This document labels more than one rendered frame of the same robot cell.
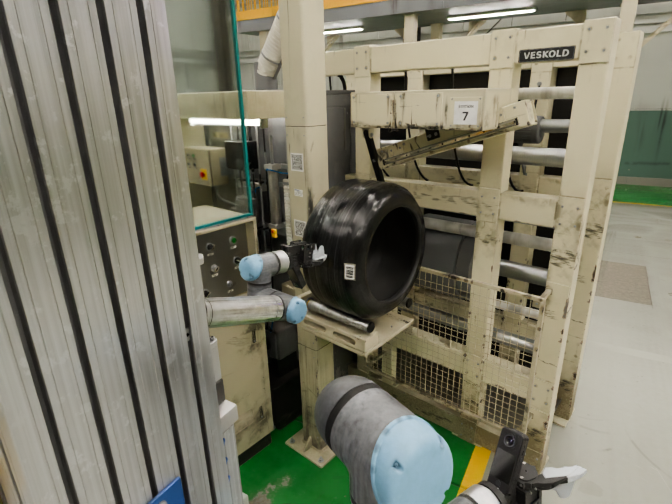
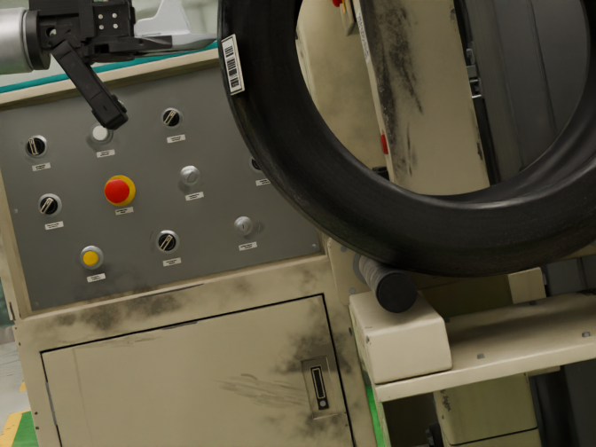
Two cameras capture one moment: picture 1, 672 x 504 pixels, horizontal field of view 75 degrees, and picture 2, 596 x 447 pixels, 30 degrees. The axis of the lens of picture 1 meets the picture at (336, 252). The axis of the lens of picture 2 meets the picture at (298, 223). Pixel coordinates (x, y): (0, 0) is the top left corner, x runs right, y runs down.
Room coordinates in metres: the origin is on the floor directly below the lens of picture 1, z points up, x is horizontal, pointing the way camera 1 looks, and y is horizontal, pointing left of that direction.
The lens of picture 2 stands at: (0.69, -0.98, 1.06)
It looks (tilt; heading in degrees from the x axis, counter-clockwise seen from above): 3 degrees down; 49
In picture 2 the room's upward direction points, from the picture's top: 12 degrees counter-clockwise
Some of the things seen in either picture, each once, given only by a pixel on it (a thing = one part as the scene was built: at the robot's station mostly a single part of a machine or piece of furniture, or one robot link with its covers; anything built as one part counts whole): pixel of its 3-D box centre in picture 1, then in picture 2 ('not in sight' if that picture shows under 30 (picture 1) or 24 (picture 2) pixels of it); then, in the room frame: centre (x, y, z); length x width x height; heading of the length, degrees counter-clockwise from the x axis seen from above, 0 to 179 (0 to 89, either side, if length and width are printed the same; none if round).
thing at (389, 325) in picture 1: (358, 323); (510, 333); (1.77, -0.09, 0.80); 0.37 x 0.36 x 0.02; 139
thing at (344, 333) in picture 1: (337, 328); (394, 327); (1.66, 0.00, 0.84); 0.36 x 0.09 x 0.06; 49
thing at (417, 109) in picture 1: (425, 109); not in sight; (1.90, -0.38, 1.71); 0.61 x 0.25 x 0.15; 49
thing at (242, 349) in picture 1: (195, 350); (214, 419); (1.84, 0.69, 0.63); 0.56 x 0.41 x 1.27; 139
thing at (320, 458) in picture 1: (319, 438); not in sight; (1.92, 0.11, 0.02); 0.27 x 0.27 x 0.04; 49
